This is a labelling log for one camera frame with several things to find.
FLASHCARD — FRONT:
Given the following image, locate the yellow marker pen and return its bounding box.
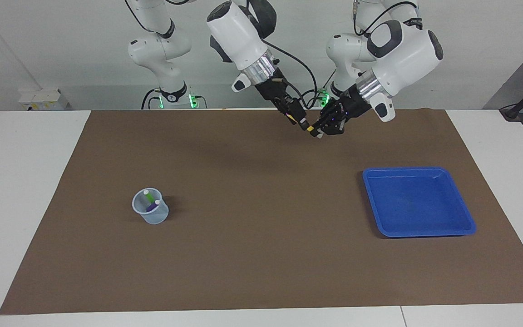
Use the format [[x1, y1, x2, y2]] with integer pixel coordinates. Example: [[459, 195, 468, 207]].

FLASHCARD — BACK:
[[290, 115, 324, 139]]

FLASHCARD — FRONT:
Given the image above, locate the brown table mat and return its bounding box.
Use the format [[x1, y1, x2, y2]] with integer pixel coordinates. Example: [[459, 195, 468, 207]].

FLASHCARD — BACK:
[[0, 108, 523, 315]]

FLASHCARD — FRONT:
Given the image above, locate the blue plastic tray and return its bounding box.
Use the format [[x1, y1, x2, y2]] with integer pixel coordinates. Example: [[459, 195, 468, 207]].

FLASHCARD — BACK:
[[362, 166, 477, 238]]

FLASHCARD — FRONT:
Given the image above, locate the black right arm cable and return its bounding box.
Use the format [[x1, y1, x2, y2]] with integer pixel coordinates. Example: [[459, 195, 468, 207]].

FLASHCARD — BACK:
[[125, 0, 318, 109]]

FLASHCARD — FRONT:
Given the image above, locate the black base cable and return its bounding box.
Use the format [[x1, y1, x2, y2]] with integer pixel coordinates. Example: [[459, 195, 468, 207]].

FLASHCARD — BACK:
[[141, 89, 160, 110], [294, 66, 336, 108]]

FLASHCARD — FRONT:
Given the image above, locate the black right base cable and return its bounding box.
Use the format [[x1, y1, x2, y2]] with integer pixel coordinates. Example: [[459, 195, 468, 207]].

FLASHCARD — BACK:
[[141, 89, 160, 110]]

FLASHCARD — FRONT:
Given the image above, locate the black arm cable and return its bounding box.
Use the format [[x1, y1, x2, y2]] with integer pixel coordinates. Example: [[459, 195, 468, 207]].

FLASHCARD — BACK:
[[352, 0, 423, 38], [125, 0, 318, 109]]

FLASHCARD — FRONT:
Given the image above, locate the black left base cable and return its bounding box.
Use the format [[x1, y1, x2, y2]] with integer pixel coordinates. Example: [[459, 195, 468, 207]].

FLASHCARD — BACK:
[[294, 66, 336, 108]]

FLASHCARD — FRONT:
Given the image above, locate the white wall socket box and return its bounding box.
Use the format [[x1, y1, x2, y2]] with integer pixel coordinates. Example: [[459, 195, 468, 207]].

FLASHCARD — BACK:
[[19, 89, 69, 111]]

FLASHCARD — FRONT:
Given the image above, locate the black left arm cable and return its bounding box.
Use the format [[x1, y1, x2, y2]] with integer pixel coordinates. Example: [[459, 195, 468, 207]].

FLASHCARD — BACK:
[[352, 0, 423, 38]]

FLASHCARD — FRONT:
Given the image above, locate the clear plastic cup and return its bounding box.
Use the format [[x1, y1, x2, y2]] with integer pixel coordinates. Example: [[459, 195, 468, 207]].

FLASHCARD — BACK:
[[132, 188, 169, 225]]

